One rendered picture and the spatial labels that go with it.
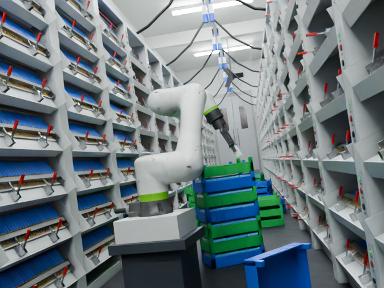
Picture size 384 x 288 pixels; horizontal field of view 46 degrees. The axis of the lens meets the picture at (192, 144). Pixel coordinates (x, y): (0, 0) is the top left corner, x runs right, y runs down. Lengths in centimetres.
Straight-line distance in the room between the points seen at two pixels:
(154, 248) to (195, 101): 69
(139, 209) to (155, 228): 16
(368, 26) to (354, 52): 8
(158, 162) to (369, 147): 90
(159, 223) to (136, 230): 10
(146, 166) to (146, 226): 25
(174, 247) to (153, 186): 27
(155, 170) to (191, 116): 31
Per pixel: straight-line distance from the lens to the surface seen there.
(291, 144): 335
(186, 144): 189
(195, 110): 203
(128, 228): 185
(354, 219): 155
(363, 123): 128
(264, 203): 366
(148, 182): 188
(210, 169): 243
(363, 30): 132
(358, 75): 129
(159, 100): 215
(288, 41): 273
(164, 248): 179
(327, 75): 200
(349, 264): 183
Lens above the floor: 55
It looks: 3 degrees up
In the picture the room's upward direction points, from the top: 7 degrees counter-clockwise
